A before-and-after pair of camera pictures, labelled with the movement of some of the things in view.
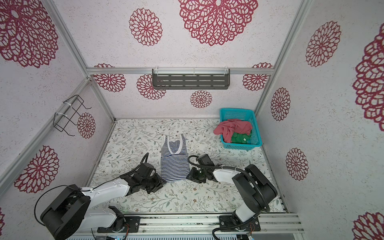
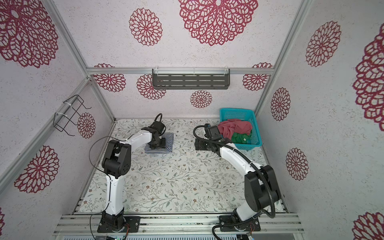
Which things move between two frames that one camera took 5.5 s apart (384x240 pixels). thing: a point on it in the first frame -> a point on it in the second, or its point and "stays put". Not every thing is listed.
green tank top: x=237 y=138 stays put
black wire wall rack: x=72 y=105 stays put
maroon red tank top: x=226 y=128 stays put
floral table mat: x=129 y=141 stays put
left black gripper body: x=152 y=184 -> x=160 y=143
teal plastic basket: x=247 y=115 stays put
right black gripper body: x=198 y=175 -> x=204 y=145
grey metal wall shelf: x=190 y=78 stays put
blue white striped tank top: x=174 y=166 -> x=168 y=148
